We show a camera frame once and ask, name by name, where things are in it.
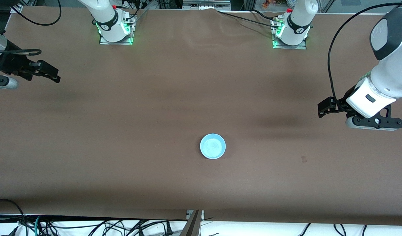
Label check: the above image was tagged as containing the white power strip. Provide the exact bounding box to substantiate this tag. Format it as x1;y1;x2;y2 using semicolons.
182;0;231;10

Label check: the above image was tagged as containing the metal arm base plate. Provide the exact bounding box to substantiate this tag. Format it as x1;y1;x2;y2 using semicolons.
99;15;137;45
272;35;307;50

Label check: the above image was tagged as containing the brown table cover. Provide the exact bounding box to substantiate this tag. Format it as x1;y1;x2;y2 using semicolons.
0;6;402;226

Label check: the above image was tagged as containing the blue plastic bowl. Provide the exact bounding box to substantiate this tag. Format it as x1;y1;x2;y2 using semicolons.
200;133;226;160

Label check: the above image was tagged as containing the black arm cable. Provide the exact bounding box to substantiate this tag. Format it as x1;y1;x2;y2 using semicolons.
0;0;62;56
327;3;402;100

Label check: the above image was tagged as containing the dark grey metal beam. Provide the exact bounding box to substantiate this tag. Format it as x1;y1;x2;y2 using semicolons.
180;210;202;236

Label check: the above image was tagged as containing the aluminium frame profile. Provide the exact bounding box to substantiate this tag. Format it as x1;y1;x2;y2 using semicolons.
6;0;23;14

